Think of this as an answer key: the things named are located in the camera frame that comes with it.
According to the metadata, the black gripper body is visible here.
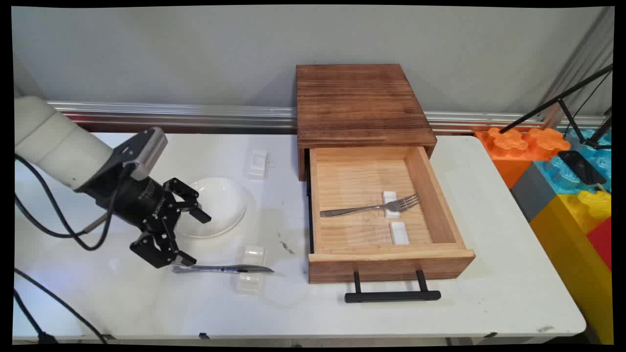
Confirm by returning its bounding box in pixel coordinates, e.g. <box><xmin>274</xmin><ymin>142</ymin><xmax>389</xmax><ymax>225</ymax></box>
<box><xmin>76</xmin><ymin>162</ymin><xmax>179</xmax><ymax>231</ymax></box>

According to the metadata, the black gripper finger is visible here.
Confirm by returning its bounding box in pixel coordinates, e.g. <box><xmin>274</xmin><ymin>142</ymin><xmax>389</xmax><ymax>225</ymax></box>
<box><xmin>163</xmin><ymin>177</ymin><xmax>212</xmax><ymax>225</ymax></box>
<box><xmin>129</xmin><ymin>229</ymin><xmax>198</xmax><ymax>269</ymax></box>

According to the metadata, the silver table knife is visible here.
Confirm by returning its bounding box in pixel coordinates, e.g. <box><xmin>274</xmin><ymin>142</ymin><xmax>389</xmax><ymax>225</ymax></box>
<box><xmin>172</xmin><ymin>264</ymin><xmax>275</xmax><ymax>274</ymax></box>

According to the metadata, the white round plate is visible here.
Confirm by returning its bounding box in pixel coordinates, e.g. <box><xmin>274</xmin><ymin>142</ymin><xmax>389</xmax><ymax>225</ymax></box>
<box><xmin>177</xmin><ymin>177</ymin><xmax>247</xmax><ymax>239</ymax></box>

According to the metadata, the white ceramic cutlery rest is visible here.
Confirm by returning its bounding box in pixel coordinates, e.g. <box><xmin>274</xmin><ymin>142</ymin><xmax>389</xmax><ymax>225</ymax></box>
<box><xmin>246</xmin><ymin>149</ymin><xmax>269</xmax><ymax>180</ymax></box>

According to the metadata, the clear plastic cutlery rest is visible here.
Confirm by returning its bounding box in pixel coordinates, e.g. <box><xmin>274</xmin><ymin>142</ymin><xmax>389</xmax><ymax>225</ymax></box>
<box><xmin>236</xmin><ymin>245</ymin><xmax>266</xmax><ymax>294</ymax></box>

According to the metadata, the silver fork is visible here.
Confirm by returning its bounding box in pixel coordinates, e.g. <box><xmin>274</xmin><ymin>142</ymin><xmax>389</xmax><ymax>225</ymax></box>
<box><xmin>319</xmin><ymin>194</ymin><xmax>421</xmax><ymax>219</ymax></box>

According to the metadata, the light wooden drawer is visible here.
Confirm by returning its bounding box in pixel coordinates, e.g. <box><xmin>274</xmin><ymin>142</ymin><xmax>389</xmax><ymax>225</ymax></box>
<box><xmin>307</xmin><ymin>145</ymin><xmax>476</xmax><ymax>285</ymax></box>

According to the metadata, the dark wooden drawer cabinet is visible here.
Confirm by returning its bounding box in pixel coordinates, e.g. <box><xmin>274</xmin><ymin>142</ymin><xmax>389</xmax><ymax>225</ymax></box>
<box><xmin>296</xmin><ymin>64</ymin><xmax>438</xmax><ymax>182</ymax></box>

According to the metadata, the small white cutlery rest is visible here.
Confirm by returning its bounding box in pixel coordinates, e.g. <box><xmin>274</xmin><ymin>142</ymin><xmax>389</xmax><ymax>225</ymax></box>
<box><xmin>389</xmin><ymin>221</ymin><xmax>410</xmax><ymax>246</ymax></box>
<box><xmin>382</xmin><ymin>191</ymin><xmax>401</xmax><ymax>220</ymax></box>

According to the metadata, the orange foam block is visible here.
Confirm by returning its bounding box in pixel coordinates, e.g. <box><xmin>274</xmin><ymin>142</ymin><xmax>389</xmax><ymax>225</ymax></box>
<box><xmin>474</xmin><ymin>127</ymin><xmax>572</xmax><ymax>189</ymax></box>

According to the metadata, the grey foam block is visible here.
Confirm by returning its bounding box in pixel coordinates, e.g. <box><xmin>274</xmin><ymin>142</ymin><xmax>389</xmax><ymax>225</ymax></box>
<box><xmin>510</xmin><ymin>161</ymin><xmax>559</xmax><ymax>223</ymax></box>

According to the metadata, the blue foam block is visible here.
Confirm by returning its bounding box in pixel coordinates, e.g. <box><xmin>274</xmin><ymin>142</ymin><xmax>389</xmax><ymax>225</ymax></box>
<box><xmin>533</xmin><ymin>128</ymin><xmax>613</xmax><ymax>196</ymax></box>

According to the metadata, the black tripod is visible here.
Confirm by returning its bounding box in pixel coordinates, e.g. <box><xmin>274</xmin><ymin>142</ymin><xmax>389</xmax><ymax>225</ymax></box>
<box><xmin>499</xmin><ymin>64</ymin><xmax>614</xmax><ymax>151</ymax></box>

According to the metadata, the black smartphone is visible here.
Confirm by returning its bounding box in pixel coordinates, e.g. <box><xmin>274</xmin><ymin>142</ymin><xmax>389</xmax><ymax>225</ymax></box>
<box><xmin>558</xmin><ymin>150</ymin><xmax>608</xmax><ymax>186</ymax></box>

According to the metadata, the red foam block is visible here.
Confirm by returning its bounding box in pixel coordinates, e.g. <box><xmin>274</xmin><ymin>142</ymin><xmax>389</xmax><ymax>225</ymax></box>
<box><xmin>586</xmin><ymin>217</ymin><xmax>613</xmax><ymax>271</ymax></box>

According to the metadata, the grey curtain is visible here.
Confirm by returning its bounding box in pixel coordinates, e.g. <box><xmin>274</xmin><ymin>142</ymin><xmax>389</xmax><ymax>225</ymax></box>
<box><xmin>540</xmin><ymin>7</ymin><xmax>615</xmax><ymax>131</ymax></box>

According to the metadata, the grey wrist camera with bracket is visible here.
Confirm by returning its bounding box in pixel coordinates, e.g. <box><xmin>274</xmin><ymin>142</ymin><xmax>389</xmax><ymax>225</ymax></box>
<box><xmin>113</xmin><ymin>127</ymin><xmax>169</xmax><ymax>182</ymax></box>

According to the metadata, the aluminium rail along wall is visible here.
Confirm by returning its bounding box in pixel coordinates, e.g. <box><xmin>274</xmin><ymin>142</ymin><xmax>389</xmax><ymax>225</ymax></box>
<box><xmin>48</xmin><ymin>101</ymin><xmax>608</xmax><ymax>135</ymax></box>

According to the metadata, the thick black cable with plug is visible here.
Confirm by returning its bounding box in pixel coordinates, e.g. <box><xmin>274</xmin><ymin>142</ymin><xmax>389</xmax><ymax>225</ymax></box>
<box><xmin>14</xmin><ymin>193</ymin><xmax>109</xmax><ymax>344</ymax></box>

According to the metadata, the black drawer handle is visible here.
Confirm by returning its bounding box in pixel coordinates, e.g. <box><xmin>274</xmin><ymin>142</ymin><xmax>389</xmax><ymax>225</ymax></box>
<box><xmin>344</xmin><ymin>270</ymin><xmax>442</xmax><ymax>304</ymax></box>

